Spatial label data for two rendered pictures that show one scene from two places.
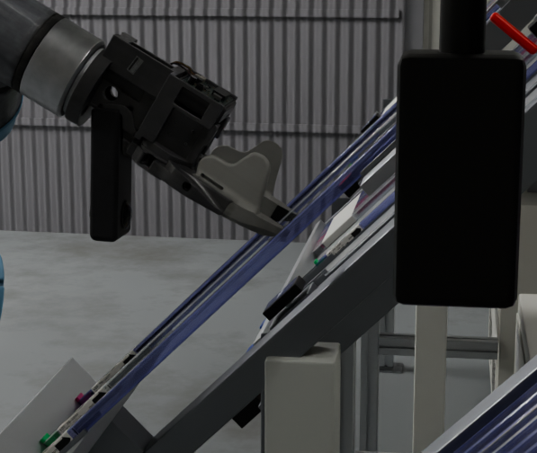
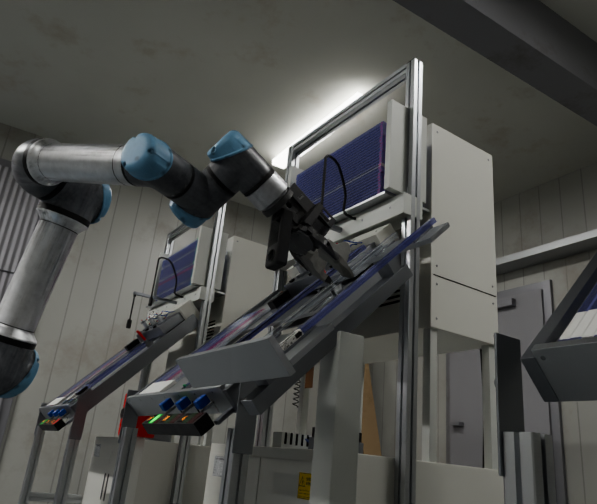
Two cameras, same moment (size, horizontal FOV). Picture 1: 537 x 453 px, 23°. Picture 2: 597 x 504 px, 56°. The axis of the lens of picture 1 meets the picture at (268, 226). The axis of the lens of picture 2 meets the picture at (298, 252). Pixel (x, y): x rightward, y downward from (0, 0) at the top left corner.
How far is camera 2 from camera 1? 1.01 m
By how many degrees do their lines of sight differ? 52
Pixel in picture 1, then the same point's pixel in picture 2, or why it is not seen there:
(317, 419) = (357, 361)
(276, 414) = (343, 356)
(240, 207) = (343, 259)
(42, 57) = (275, 177)
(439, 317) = (134, 477)
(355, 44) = not seen: outside the picture
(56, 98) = (276, 196)
